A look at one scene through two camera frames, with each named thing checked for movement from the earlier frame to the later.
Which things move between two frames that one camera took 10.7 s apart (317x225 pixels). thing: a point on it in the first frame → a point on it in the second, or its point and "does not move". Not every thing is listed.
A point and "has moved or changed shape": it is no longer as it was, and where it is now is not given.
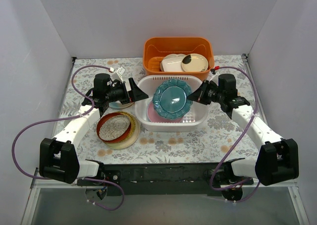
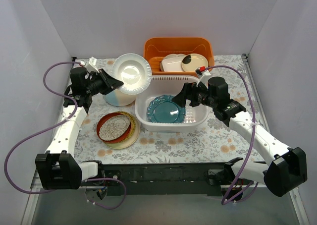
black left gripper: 127,92 → 104,81
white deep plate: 124,105 → 134,72
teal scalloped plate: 170,98 has moved or changed shape
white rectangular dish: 173,64 does not move
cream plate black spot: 194,63 does not move
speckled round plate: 113,127 does not move
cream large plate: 126,143 does not move
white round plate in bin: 169,56 does not move
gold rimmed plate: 132,125 does not move
